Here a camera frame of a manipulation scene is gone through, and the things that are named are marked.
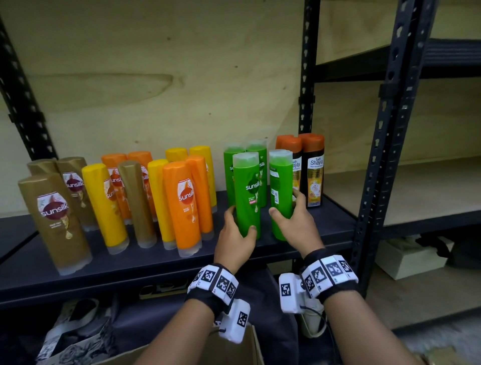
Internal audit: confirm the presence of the black printed bag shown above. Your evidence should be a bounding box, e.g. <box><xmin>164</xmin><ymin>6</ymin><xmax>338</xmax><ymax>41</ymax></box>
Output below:
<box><xmin>112</xmin><ymin>263</ymin><xmax>301</xmax><ymax>365</ymax></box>

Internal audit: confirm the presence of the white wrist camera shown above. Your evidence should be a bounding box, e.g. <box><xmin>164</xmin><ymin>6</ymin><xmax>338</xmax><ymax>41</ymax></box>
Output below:
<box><xmin>219</xmin><ymin>299</ymin><xmax>252</xmax><ymax>345</ymax></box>
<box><xmin>279</xmin><ymin>273</ymin><xmax>307</xmax><ymax>315</ymax></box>

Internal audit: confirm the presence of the white foam block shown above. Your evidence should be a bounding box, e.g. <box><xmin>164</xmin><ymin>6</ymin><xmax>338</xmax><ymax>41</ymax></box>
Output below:
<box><xmin>375</xmin><ymin>237</ymin><xmax>450</xmax><ymax>281</ymax></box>

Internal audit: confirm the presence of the black strapped bag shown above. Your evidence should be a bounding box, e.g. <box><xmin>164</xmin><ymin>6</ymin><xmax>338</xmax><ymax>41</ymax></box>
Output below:
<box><xmin>415</xmin><ymin>233</ymin><xmax>481</xmax><ymax>270</ymax></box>

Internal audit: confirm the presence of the right wristband with marker tags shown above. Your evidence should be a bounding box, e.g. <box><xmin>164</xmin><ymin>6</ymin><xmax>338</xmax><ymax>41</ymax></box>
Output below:
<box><xmin>300</xmin><ymin>249</ymin><xmax>360</xmax><ymax>303</ymax></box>

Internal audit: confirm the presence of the wristband with marker tags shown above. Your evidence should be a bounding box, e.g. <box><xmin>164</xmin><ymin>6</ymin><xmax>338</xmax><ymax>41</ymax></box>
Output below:
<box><xmin>300</xmin><ymin>249</ymin><xmax>360</xmax><ymax>303</ymax></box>
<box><xmin>184</xmin><ymin>263</ymin><xmax>240</xmax><ymax>316</ymax></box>

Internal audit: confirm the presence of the yellow-cased smartphone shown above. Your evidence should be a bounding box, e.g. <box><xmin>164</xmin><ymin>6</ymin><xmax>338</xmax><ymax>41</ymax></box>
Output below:
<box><xmin>139</xmin><ymin>280</ymin><xmax>188</xmax><ymax>300</ymax></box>

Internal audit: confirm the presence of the person's left hand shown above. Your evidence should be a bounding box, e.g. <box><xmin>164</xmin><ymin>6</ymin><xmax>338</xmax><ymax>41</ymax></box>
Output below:
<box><xmin>213</xmin><ymin>206</ymin><xmax>258</xmax><ymax>275</ymax></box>

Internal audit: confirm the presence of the person's right forearm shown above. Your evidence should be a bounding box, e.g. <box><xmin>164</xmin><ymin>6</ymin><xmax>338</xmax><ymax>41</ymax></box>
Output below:
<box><xmin>324</xmin><ymin>291</ymin><xmax>425</xmax><ymax>365</ymax></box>

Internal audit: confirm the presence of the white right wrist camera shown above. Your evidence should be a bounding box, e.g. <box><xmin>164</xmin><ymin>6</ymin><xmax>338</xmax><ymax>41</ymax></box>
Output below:
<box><xmin>279</xmin><ymin>273</ymin><xmax>307</xmax><ymax>315</ymax></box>

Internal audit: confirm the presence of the left wristband with marker tags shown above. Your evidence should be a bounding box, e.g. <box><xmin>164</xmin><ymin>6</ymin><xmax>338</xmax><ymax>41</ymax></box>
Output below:
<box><xmin>184</xmin><ymin>263</ymin><xmax>240</xmax><ymax>316</ymax></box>

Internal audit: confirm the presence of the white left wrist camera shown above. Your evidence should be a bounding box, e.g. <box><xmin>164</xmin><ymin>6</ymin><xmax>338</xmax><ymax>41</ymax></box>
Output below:
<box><xmin>219</xmin><ymin>299</ymin><xmax>252</xmax><ymax>345</ymax></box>

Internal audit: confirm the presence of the person's right hand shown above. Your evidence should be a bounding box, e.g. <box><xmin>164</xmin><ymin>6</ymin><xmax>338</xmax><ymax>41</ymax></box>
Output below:
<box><xmin>269</xmin><ymin>188</ymin><xmax>325</xmax><ymax>260</ymax></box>

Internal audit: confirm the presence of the patterned fabric bag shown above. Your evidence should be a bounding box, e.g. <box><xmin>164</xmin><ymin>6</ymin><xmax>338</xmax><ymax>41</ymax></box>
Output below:
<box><xmin>36</xmin><ymin>297</ymin><xmax>121</xmax><ymax>365</ymax></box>

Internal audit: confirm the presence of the brown cardboard box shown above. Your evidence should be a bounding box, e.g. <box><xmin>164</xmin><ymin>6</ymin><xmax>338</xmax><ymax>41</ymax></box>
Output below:
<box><xmin>97</xmin><ymin>325</ymin><xmax>266</xmax><ymax>365</ymax></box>

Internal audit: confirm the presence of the white plastic jug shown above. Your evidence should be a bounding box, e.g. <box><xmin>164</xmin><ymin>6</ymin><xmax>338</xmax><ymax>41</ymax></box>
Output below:
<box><xmin>299</xmin><ymin>297</ymin><xmax>328</xmax><ymax>339</ymax></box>

